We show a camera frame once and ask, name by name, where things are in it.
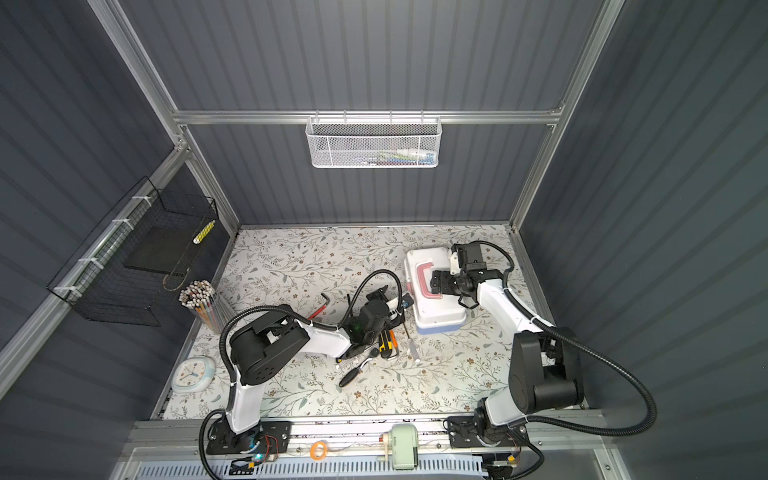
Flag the white blue tool box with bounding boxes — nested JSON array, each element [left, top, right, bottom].
[[404, 247, 467, 335]]

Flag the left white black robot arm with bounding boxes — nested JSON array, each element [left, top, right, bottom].
[[219, 269, 415, 434]]

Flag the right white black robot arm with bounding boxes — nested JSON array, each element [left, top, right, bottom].
[[429, 240, 658, 439]]

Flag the clear small tool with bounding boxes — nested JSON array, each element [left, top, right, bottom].
[[403, 324, 421, 364]]

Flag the yellow black utility knife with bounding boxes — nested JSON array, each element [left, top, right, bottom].
[[379, 330, 399, 360]]

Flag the mint green device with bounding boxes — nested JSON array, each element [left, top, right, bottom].
[[381, 423, 419, 470]]

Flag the yellow green marker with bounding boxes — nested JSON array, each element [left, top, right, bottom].
[[193, 220, 216, 245]]

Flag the mint round clock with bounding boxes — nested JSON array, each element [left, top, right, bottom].
[[171, 356, 216, 394]]

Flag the red handled hex key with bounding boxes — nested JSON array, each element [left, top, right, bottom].
[[308, 292, 331, 320]]

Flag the black handled screwdriver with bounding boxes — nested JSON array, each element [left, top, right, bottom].
[[339, 349, 379, 388]]

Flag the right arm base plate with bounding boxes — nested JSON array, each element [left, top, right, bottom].
[[442, 415, 527, 449]]

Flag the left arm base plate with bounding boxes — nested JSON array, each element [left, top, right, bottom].
[[203, 419, 293, 455]]

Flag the white wire wall basket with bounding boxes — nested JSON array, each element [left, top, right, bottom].
[[305, 114, 443, 169]]

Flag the black wire side basket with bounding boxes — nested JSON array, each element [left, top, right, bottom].
[[48, 181, 218, 327]]

